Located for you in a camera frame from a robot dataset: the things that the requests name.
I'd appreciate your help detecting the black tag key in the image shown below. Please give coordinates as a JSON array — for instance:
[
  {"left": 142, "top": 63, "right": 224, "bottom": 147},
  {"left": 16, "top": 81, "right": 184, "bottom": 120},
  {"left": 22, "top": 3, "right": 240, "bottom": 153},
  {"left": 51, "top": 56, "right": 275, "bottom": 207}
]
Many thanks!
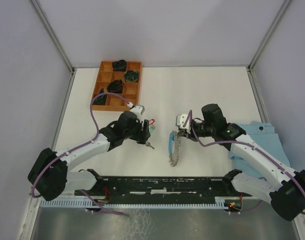
[{"left": 144, "top": 141, "right": 155, "bottom": 150}]

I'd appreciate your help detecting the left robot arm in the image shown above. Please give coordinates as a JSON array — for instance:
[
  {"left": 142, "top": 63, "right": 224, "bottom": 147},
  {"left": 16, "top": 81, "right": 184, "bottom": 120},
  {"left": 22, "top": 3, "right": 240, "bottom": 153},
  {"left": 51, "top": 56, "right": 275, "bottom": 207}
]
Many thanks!
[{"left": 27, "top": 111, "right": 151, "bottom": 201}]

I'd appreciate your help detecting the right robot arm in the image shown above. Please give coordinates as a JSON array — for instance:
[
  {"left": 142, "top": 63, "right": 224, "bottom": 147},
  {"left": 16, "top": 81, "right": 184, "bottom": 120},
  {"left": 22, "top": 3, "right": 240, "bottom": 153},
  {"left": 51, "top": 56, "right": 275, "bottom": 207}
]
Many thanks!
[{"left": 176, "top": 103, "right": 305, "bottom": 221}]

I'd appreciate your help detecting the green tag key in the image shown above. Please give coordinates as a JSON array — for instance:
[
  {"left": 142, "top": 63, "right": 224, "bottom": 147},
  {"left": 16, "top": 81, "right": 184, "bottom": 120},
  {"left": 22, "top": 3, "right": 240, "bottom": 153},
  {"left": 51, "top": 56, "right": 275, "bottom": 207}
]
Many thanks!
[{"left": 149, "top": 125, "right": 156, "bottom": 134}]

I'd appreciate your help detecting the red tag key right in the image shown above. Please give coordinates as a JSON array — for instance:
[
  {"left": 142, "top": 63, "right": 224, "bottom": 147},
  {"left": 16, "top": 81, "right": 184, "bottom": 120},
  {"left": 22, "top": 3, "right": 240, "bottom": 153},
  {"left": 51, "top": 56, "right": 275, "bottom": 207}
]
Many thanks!
[{"left": 148, "top": 118, "right": 155, "bottom": 126}]

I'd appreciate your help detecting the wooden compartment tray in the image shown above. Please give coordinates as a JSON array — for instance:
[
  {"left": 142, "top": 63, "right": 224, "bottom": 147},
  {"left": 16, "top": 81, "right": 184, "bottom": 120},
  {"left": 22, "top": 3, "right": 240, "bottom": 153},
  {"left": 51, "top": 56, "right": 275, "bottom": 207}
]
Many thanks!
[{"left": 92, "top": 59, "right": 142, "bottom": 112}]

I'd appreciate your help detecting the black green rolled belt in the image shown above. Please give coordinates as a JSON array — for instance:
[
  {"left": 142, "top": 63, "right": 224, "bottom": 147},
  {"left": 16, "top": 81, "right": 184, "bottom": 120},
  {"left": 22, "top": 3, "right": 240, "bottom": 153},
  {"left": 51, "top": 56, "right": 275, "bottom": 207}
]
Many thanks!
[{"left": 93, "top": 87, "right": 108, "bottom": 106}]

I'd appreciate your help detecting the black rolled belt middle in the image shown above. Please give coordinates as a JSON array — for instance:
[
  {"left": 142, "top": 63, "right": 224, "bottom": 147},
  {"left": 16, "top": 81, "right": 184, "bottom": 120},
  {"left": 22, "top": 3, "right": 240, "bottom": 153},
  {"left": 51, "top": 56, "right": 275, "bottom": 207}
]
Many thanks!
[{"left": 107, "top": 79, "right": 124, "bottom": 94}]

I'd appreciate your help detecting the green blue rolled belt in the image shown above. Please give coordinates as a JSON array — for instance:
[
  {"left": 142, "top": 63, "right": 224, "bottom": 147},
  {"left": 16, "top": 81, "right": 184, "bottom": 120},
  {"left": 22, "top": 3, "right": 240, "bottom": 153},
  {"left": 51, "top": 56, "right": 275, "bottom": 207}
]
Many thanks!
[{"left": 124, "top": 70, "right": 140, "bottom": 83}]

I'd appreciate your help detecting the light blue cloth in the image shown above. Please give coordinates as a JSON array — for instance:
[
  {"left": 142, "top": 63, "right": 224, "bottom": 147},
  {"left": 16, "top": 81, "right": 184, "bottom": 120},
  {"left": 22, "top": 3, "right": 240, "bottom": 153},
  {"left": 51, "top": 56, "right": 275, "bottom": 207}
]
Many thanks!
[{"left": 228, "top": 121, "right": 291, "bottom": 178}]

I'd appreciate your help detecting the black rolled belt top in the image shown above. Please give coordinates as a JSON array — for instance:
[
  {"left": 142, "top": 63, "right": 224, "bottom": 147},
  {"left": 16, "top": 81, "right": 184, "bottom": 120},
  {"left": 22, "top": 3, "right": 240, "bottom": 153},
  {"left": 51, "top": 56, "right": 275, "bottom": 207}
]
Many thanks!
[{"left": 111, "top": 59, "right": 128, "bottom": 72}]

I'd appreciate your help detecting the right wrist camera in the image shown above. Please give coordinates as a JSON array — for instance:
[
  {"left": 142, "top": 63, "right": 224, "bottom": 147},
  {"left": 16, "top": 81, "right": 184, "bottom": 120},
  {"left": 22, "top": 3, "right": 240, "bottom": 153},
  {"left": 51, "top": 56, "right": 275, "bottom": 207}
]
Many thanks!
[{"left": 175, "top": 114, "right": 191, "bottom": 132}]

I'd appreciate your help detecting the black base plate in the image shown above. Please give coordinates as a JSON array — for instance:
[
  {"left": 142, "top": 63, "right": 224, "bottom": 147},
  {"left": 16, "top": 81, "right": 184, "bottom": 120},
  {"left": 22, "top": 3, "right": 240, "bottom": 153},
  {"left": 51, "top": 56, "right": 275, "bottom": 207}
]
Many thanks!
[{"left": 86, "top": 176, "right": 242, "bottom": 205}]

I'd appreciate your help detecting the white cable duct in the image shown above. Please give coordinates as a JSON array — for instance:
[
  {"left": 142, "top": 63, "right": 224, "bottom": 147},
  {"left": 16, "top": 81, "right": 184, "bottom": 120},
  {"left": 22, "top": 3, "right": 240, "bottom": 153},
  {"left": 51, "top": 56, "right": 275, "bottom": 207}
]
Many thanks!
[{"left": 41, "top": 196, "right": 230, "bottom": 208}]

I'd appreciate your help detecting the left aluminium frame post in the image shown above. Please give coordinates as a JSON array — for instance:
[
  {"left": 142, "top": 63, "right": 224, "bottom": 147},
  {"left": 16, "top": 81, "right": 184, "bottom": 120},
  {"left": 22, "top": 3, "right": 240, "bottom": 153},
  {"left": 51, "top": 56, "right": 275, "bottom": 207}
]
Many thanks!
[{"left": 28, "top": 0, "right": 75, "bottom": 72}]

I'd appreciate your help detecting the aluminium frame post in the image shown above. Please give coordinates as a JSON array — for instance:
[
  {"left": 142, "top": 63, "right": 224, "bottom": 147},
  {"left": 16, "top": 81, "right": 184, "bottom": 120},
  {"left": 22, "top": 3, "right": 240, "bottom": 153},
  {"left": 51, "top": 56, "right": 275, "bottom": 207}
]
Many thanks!
[
  {"left": 247, "top": 0, "right": 293, "bottom": 72},
  {"left": 28, "top": 0, "right": 75, "bottom": 72}
]

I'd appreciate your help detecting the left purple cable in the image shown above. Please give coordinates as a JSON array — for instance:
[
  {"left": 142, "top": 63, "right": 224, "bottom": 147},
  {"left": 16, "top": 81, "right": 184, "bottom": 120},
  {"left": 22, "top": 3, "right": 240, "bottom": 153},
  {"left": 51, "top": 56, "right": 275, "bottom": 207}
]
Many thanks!
[{"left": 29, "top": 92, "right": 133, "bottom": 216}]

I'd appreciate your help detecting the right aluminium frame post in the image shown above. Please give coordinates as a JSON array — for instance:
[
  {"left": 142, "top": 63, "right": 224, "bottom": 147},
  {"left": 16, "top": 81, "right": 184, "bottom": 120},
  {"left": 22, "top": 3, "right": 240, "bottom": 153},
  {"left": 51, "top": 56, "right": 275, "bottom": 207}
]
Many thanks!
[{"left": 247, "top": 0, "right": 293, "bottom": 72}]

